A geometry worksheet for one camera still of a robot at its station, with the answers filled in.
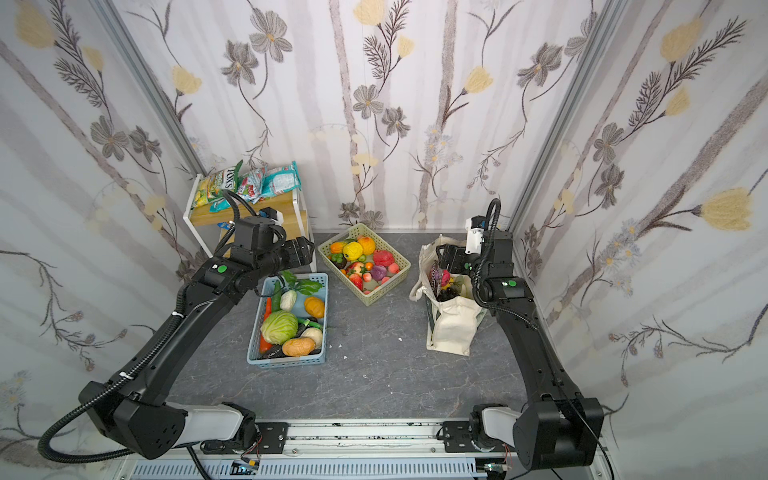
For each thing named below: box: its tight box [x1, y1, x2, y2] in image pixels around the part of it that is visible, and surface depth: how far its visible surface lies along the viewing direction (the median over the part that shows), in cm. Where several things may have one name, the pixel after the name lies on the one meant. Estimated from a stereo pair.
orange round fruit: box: [303, 296, 325, 319], surface depth 95 cm
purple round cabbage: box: [371, 265, 387, 281], surface depth 105 cm
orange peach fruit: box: [358, 236, 376, 256], surface depth 111 cm
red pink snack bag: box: [237, 164, 268, 205], surface depth 81 cm
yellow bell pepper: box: [342, 241, 363, 261], surface depth 107 cm
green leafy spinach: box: [280, 270, 323, 296], surface depth 101 cm
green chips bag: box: [195, 159, 244, 207], surface depth 82 cm
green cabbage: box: [260, 310, 299, 345], surface depth 82 cm
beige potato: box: [282, 337, 316, 357], surface depth 81 cm
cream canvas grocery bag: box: [409, 236, 486, 357], surface depth 81 cm
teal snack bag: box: [261, 160, 302, 195], surface depth 84 cm
